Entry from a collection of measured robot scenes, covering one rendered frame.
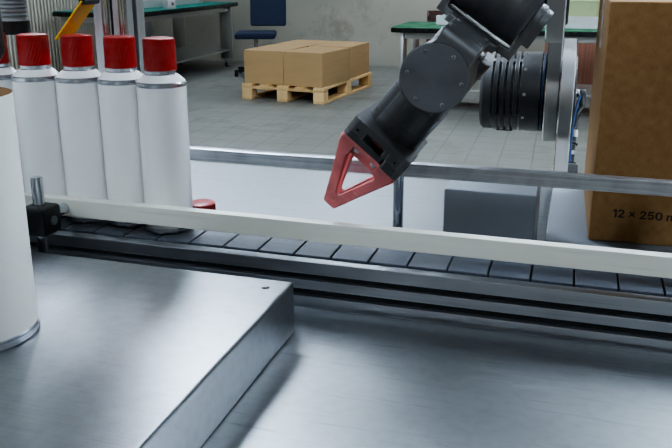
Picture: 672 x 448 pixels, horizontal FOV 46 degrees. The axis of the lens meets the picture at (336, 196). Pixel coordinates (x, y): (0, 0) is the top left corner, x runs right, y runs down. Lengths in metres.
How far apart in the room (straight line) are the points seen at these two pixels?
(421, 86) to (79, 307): 0.34
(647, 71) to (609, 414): 0.41
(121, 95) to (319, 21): 9.01
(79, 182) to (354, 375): 0.40
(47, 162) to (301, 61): 6.11
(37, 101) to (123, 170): 0.12
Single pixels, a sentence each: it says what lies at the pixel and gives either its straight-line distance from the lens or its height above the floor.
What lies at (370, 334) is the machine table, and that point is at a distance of 0.74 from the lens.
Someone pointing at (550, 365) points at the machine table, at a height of 0.83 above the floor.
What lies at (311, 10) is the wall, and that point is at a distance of 9.86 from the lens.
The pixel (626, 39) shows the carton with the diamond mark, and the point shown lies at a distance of 0.92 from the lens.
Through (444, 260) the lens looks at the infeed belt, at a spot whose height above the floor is 0.88.
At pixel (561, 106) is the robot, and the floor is 0.87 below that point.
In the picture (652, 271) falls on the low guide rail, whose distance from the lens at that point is 0.74.
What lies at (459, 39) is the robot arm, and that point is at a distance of 0.64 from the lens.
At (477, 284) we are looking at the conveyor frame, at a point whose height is 0.87.
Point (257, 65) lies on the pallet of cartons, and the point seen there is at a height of 0.31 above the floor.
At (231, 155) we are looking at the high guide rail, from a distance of 0.87.
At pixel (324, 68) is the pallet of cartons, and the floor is 0.31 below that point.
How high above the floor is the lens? 1.15
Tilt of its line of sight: 16 degrees down
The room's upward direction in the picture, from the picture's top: straight up
